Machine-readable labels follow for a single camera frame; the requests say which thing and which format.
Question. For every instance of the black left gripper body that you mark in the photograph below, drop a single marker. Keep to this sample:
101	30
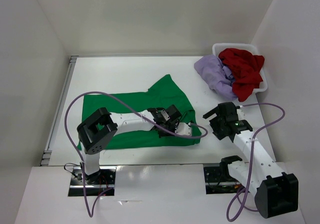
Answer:
171	126

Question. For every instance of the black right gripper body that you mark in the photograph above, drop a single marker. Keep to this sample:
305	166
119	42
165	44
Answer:
216	122

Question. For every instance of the green t shirt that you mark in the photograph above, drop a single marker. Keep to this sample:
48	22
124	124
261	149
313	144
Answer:
162	94

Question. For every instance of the red t shirt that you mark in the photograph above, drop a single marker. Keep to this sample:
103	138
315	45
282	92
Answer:
245	68

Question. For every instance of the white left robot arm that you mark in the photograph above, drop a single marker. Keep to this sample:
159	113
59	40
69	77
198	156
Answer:
97	130

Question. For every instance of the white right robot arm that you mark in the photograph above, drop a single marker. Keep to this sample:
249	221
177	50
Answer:
274	191

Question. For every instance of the lavender t shirt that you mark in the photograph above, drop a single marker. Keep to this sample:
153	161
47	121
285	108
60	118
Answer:
216	75

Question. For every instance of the white plastic bin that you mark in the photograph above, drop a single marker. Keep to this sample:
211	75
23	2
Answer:
217	48

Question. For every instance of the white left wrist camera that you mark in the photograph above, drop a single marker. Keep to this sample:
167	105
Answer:
183	129

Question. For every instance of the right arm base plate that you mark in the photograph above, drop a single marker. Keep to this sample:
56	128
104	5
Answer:
218	180

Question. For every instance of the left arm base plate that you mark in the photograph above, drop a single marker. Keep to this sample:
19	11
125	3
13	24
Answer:
102	181

